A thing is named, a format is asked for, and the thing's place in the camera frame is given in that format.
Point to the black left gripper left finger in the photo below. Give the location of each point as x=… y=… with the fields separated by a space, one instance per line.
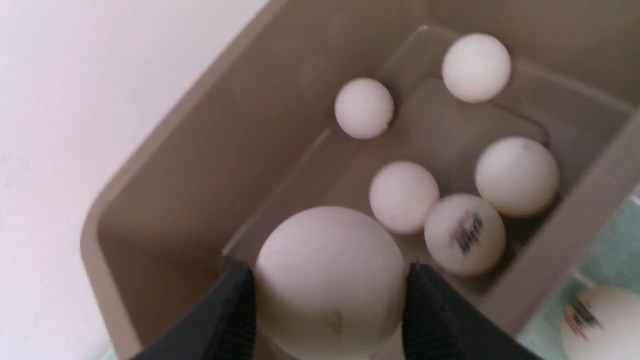
x=223 y=326

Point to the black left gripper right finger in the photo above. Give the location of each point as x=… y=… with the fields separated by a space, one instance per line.
x=438 y=323

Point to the white ping-pong ball with logo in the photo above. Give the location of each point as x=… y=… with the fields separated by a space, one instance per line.
x=465 y=235

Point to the white ball with black mark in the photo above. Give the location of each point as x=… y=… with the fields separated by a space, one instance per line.
x=602 y=323

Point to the green checked tablecloth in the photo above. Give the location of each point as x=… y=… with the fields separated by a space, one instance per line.
x=612 y=261

